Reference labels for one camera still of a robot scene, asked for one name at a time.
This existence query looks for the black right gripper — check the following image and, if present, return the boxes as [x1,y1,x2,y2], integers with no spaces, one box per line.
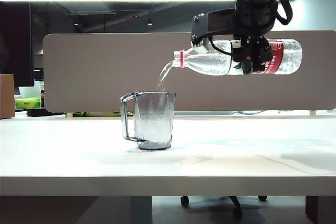
[230,1,279,75]

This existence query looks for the clear water bottle red label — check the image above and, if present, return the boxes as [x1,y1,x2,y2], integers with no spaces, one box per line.
[173,37,303,77]

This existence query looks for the clear grey plastic mug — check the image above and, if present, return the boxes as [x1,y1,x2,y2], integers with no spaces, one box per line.
[120,91,176,151]

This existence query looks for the grey-brown desk partition panel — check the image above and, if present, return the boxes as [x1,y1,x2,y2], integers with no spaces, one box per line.
[43,30,336,113]

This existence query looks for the black office chair base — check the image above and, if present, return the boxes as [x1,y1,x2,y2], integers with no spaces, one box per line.
[180,195,268,220]

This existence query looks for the green packaging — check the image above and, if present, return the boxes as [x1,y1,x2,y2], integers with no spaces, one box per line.
[72,111,133,118]

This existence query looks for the dark table leg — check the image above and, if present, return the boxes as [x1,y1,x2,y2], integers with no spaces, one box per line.
[305,196,336,224]

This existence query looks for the grey table leg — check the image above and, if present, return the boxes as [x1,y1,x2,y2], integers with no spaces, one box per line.
[131,196,153,224]

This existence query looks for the green and white container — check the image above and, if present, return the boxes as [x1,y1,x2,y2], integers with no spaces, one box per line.
[18,80,45,97]

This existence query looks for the green tissue box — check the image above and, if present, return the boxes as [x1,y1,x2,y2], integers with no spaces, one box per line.
[15,97,42,110]

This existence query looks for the black computer monitor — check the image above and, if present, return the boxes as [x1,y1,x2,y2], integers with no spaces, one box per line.
[0,1,35,88]

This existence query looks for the brown cardboard box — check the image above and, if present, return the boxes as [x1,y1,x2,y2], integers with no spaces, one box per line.
[0,73,16,120]

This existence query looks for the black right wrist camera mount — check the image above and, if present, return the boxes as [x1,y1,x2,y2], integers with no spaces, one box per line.
[191,11,237,49]

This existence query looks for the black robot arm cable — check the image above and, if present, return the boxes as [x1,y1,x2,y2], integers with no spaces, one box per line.
[274,0,293,26]

